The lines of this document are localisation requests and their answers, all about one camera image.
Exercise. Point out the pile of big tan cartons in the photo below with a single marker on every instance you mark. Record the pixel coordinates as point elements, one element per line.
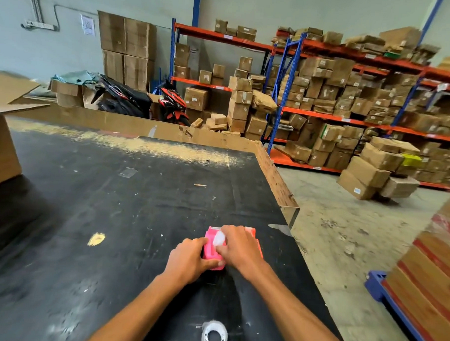
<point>366,171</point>

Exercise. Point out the white paper notice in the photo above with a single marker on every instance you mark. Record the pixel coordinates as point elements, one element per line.
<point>88,25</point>

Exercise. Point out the large open cardboard box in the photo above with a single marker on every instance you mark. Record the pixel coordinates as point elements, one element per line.
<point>2,155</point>

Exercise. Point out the wide blue orange shelf rack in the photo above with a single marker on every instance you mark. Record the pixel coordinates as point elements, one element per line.
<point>324,116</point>

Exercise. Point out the tall brown cardboard box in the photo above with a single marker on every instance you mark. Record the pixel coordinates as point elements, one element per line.
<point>113,67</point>
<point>138,73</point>
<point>112,31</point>
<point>139,38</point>

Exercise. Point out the blue plastic pallet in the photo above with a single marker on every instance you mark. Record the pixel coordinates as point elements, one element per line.
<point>375,286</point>

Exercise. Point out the person's right hand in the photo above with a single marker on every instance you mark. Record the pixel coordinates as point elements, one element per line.
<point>242,251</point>

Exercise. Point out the orange tape dispenser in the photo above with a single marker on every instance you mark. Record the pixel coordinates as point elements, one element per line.
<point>260,250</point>

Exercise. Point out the pink tape dispenser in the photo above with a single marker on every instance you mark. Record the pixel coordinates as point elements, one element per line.
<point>209,253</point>

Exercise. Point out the blue steel column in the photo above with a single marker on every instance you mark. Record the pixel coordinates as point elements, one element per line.
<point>196,7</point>
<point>429,21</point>

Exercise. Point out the person's left hand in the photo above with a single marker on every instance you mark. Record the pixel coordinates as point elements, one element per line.
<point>185,261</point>

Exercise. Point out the white power strip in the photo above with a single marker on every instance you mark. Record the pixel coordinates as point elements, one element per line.
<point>39,25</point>

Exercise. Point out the narrow blue orange shelf rack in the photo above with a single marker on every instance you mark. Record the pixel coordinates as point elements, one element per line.
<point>216,35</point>

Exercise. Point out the small open cardboard box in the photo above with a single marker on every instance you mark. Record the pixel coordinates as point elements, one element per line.
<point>66,92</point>

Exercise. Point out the stack of red-striped cartons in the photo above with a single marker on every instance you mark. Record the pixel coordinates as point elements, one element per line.
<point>428,278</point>

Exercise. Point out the grey wall conduit pipes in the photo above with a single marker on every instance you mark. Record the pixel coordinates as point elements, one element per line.
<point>34,2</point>

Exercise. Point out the green tarp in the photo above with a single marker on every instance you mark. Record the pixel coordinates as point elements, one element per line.
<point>74,77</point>

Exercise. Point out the person's right forearm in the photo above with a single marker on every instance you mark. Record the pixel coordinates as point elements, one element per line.
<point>300,320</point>

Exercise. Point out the yellow-green box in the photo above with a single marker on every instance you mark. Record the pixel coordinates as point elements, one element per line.
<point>411,160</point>

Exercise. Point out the person's left forearm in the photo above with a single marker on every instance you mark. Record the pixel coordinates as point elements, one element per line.
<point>137,313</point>

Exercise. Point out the black motorcycle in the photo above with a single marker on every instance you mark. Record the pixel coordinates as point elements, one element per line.
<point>124,97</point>

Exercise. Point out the red motorcycle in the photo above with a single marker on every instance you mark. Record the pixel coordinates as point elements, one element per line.
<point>172,101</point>

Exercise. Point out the blue orange shelving with boxes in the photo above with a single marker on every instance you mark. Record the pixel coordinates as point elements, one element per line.
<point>326,72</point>

